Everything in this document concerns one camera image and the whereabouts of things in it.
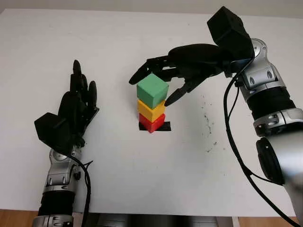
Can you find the yellow wooden cube block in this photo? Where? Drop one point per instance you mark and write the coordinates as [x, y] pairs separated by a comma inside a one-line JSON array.
[[146, 110]]

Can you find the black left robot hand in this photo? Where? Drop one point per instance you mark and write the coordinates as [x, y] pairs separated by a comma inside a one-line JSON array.
[[73, 106]]

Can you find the dark robot torso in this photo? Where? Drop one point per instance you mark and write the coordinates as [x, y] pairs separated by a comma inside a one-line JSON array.
[[165, 221]]

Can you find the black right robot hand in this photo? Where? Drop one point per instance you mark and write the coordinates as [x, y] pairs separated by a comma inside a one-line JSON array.
[[196, 61]]

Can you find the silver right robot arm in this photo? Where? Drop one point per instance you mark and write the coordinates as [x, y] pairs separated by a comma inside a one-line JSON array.
[[270, 104]]

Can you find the black tape strip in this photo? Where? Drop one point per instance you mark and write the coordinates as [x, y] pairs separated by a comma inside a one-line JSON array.
[[166, 127]]

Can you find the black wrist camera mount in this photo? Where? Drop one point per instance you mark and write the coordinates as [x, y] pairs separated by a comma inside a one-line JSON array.
[[53, 133], [229, 30]]

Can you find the green wooden cube block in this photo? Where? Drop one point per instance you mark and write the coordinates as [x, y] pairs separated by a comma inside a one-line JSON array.
[[150, 88]]

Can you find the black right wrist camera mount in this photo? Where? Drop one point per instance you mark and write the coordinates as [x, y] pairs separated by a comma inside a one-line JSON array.
[[229, 30]]

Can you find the red wooden cube block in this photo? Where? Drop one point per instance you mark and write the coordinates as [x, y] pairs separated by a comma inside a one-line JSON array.
[[157, 124]]

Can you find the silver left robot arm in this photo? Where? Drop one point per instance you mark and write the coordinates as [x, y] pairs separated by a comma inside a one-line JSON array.
[[59, 175]]

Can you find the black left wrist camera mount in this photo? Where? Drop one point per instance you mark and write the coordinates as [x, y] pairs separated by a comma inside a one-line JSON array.
[[53, 133]]

